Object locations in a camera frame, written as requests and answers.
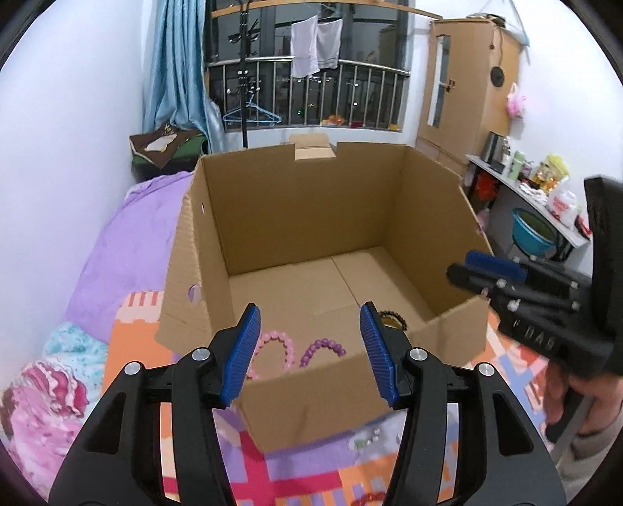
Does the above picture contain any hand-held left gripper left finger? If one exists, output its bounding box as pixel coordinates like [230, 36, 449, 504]
[49, 302, 264, 506]

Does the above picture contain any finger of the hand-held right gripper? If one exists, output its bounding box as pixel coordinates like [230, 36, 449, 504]
[464, 250, 592, 293]
[447, 263, 583, 314]

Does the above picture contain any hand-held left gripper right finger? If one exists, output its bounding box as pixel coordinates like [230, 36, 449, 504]
[359, 302, 568, 506]

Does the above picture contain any dark brown bead bracelet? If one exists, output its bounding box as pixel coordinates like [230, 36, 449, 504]
[377, 309, 408, 332]

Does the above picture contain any pink bead bracelet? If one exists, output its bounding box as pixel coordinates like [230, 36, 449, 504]
[246, 330, 297, 381]

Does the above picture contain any purple bead bracelet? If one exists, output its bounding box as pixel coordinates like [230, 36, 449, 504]
[299, 339, 347, 369]

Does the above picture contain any pearl and green bracelet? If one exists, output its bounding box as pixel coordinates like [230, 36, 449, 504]
[349, 425, 385, 451]

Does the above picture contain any large cardboard box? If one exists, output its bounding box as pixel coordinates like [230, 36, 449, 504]
[156, 134, 497, 454]

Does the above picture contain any person's right forearm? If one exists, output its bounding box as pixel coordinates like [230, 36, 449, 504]
[555, 425, 623, 506]

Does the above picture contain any person's right hand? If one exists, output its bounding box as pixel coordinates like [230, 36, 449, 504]
[542, 361, 623, 439]

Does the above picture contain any teal plastic basin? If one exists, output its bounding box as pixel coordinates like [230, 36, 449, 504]
[511, 208, 558, 257]

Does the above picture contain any red bag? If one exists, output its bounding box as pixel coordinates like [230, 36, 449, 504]
[474, 172, 500, 203]

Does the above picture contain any silver kettle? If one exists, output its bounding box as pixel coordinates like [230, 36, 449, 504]
[481, 131, 507, 167]

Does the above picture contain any colourful patchwork mat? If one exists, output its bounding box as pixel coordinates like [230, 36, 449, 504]
[104, 291, 570, 506]

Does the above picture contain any wooden wardrobe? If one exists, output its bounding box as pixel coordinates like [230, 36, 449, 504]
[416, 18, 521, 178]

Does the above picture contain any purple blanket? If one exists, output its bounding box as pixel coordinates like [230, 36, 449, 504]
[65, 170, 195, 342]

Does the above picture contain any pink plastic bag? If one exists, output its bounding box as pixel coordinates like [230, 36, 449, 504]
[506, 83, 527, 118]

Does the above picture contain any pink floral quilt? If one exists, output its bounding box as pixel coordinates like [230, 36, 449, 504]
[0, 321, 110, 482]

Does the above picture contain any dark patterned cushion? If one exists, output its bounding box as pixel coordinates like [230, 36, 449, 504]
[129, 124, 208, 184]

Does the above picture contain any blue clothes hanger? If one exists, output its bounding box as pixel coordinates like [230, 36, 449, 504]
[223, 92, 283, 128]

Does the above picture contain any black coat rack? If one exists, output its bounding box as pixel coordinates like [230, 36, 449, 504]
[232, 0, 264, 149]

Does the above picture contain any metal balcony railing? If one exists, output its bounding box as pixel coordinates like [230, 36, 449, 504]
[207, 56, 412, 132]

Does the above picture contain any white hanging towel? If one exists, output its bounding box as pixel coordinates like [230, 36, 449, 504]
[316, 18, 343, 70]
[290, 14, 320, 79]

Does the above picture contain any blue curtain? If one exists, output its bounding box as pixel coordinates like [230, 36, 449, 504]
[143, 0, 225, 153]

